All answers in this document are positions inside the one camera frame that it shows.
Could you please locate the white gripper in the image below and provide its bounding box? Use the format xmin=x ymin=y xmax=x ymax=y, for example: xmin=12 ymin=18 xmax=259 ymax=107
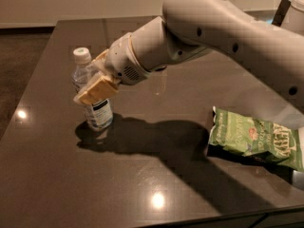
xmin=74 ymin=32 xmax=150 ymax=105

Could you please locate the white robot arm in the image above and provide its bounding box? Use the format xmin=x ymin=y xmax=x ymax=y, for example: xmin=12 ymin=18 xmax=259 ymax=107
xmin=74 ymin=0 xmax=304 ymax=110

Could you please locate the green chip bag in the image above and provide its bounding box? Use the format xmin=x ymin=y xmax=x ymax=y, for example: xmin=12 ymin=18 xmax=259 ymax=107
xmin=209 ymin=106 xmax=304 ymax=172

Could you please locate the clear plastic water bottle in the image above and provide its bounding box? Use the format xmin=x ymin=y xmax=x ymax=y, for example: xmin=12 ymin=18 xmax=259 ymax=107
xmin=72 ymin=47 xmax=113 ymax=131

